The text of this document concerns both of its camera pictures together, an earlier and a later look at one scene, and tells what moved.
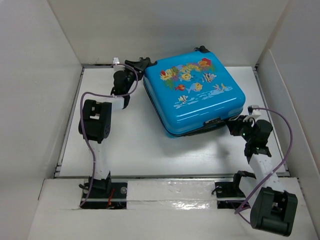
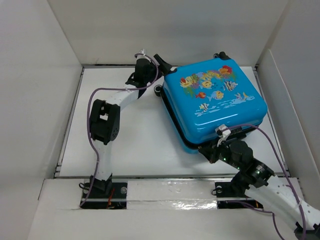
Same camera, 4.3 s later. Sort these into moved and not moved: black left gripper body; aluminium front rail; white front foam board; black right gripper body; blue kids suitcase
Moved: blue kids suitcase; black right gripper body; black left gripper body
Not moved: aluminium front rail; white front foam board
